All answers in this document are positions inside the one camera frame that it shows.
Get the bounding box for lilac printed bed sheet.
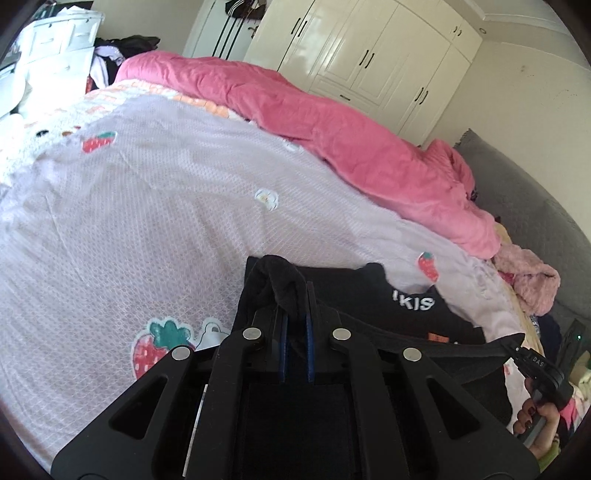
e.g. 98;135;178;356
0;78;532;472

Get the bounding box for grey padded headboard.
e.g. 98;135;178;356
455;129;591;334

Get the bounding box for white door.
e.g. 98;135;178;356
184;0;269;62

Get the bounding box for black sweater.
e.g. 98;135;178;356
233;254;527;437

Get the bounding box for white drawer unit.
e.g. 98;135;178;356
16;9;106;101

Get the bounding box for black striped bag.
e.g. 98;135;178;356
224;0;265;19

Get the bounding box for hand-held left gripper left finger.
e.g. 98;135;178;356
51;307;291;480

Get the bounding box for white wardrobe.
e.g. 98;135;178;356
242;0;484;149

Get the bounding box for pile of dark clothes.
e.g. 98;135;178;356
90;34;161;89

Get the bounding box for person's right hand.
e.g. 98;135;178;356
512;376;563;447

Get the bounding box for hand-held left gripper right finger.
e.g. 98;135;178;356
302;281;541;480

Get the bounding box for dark blue clothes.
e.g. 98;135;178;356
531;314;567;366

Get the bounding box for pink duvet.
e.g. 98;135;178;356
115;50;502;260

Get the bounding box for fluffy pink garment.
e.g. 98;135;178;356
492;242;562;318

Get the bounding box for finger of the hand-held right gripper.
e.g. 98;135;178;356
502;333;528;366

